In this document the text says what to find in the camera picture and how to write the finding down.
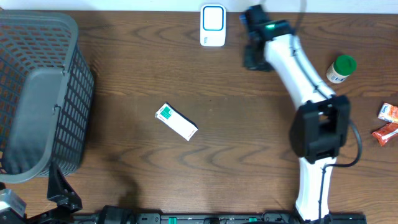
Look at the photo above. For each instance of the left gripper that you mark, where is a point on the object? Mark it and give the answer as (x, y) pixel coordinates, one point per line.
(64, 201)

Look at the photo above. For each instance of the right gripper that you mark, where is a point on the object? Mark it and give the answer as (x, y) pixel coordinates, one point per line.
(249, 61)

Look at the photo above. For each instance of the green lid jar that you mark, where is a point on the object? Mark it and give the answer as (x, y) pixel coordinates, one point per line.
(341, 69)

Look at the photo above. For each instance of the white medicine box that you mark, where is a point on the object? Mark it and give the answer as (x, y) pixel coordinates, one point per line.
(175, 121)

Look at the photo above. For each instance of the orange tissue packet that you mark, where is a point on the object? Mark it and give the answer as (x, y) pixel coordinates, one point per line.
(388, 113)

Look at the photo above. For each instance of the red chocolate bar wrapper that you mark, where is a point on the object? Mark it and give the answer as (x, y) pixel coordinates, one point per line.
(384, 134)

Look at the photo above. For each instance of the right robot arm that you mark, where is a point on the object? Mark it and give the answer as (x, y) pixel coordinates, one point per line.
(321, 119)

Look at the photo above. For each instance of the white barcode scanner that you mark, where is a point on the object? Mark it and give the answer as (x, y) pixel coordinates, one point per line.
(212, 25)

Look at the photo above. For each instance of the grey plastic mesh basket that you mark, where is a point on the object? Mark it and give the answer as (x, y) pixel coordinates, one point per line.
(46, 95)

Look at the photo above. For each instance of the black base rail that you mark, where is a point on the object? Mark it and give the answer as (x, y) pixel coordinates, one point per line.
(112, 214)

